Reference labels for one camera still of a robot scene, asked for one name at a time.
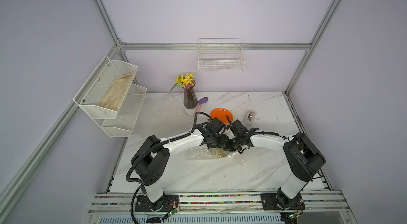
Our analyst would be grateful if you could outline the white mesh two-tier shelf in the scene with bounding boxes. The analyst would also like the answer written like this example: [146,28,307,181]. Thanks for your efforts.
[73,57,147,138]

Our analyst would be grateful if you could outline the orange dinner plate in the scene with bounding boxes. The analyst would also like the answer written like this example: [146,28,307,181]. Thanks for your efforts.
[210,108,233,124]

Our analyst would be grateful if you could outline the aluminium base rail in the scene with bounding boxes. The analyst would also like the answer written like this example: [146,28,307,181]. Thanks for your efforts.
[84,190,357,224]

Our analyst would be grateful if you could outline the yellow patterned dinner plate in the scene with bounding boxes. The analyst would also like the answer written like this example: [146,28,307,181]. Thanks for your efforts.
[208,148,228,158]

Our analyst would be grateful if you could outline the yellow artificial flowers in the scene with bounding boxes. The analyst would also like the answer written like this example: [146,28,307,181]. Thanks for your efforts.
[169,73,196,93]

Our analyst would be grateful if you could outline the aluminium frame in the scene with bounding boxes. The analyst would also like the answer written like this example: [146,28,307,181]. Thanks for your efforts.
[1,0,343,221]

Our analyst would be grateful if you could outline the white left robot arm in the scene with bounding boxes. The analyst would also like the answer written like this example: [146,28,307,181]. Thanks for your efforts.
[126,111,229,208]

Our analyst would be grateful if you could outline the white tape dispenser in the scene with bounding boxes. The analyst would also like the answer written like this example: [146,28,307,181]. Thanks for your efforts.
[245,110,256,123]

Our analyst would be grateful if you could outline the beige cloth in shelf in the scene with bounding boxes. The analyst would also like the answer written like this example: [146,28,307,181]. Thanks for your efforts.
[99,72,136,111]

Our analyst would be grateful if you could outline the white wire wall basket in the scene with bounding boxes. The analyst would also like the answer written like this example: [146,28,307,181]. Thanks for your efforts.
[198,38,245,73]

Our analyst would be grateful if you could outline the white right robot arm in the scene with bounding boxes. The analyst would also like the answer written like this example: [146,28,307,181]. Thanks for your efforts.
[224,118,326,210]

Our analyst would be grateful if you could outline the clear bubble wrap sheet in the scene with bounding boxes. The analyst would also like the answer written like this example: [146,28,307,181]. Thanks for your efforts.
[134,95,194,139]
[185,147,247,166]

